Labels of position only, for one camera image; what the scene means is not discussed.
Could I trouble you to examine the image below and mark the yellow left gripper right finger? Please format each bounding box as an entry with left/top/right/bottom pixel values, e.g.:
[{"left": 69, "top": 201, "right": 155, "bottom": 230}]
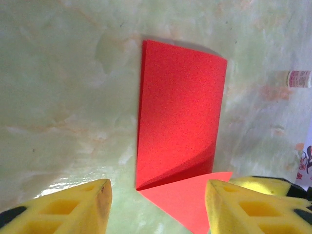
[{"left": 204, "top": 176, "right": 312, "bottom": 234}]

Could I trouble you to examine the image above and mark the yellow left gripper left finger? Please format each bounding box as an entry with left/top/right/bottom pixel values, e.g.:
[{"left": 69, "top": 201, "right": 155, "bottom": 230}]
[{"left": 0, "top": 178, "right": 113, "bottom": 234}]

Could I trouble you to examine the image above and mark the small white-capped bottle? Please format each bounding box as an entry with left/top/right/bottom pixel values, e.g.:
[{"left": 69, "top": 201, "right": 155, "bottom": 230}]
[{"left": 283, "top": 70, "right": 312, "bottom": 89}]

